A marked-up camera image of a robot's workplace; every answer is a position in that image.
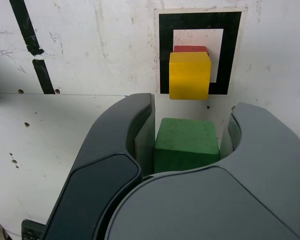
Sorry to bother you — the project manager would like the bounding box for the yellow cube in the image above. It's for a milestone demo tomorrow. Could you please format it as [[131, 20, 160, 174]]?
[[168, 51, 213, 102]]

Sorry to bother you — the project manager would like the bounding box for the black device with buttons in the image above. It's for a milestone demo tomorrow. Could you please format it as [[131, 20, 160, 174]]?
[[21, 219, 47, 240]]

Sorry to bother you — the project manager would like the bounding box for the black tape square outline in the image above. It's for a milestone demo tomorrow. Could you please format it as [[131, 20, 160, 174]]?
[[158, 11, 242, 96]]

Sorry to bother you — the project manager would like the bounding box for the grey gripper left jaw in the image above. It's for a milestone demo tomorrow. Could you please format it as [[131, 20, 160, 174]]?
[[41, 92, 157, 240]]

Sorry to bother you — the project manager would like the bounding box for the black tape strip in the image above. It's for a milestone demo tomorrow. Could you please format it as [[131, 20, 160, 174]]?
[[8, 0, 55, 95]]

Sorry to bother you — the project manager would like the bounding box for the red cube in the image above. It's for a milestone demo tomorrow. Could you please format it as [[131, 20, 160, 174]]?
[[173, 45, 210, 57]]

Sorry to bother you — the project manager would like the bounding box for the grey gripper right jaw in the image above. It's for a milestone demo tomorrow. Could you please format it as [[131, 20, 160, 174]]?
[[96, 101, 300, 240]]

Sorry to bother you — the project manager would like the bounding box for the green cube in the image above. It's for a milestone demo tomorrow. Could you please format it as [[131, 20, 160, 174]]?
[[153, 117, 220, 174]]

